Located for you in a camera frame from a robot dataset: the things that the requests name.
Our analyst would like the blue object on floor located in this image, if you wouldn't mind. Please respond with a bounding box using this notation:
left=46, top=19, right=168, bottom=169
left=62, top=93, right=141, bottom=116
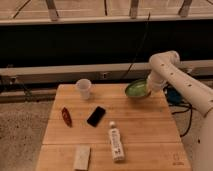
left=166, top=89, right=182, bottom=104

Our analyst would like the white plastic cup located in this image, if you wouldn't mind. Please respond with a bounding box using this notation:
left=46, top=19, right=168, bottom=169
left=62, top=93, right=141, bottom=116
left=76, top=79, right=92, bottom=100

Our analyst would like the green ceramic bowl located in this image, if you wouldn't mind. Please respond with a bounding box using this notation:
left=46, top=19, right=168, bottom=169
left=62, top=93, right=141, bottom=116
left=125, top=79, right=151, bottom=98

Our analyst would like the beige rectangular block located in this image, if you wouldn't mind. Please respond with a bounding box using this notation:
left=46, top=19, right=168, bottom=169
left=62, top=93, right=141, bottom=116
left=73, top=145, right=91, bottom=171

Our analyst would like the black smartphone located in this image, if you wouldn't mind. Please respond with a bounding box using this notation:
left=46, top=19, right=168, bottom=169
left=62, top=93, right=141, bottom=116
left=87, top=106, right=106, bottom=127

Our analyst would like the wooden table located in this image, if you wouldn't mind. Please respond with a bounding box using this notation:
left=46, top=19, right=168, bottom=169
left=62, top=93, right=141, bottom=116
left=36, top=84, right=192, bottom=171

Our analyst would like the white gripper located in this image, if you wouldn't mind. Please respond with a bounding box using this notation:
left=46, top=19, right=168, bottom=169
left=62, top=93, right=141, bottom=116
left=147, top=75, right=166, bottom=92

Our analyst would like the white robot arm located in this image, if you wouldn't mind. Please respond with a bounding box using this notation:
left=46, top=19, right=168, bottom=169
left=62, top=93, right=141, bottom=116
left=147, top=51, right=213, bottom=171

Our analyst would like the black hanging cable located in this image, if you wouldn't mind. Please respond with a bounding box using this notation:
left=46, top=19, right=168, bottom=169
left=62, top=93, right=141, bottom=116
left=120, top=12, right=152, bottom=81

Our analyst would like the red snack packet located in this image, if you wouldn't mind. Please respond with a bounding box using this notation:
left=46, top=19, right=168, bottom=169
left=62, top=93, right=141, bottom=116
left=62, top=107, right=72, bottom=127

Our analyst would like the black floor cable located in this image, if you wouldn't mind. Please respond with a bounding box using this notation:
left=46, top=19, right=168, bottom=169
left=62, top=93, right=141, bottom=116
left=163, top=71, right=194, bottom=138

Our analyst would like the white plastic bottle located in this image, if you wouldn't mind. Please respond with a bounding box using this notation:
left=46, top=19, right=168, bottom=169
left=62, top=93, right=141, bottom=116
left=108, top=121, right=125, bottom=162

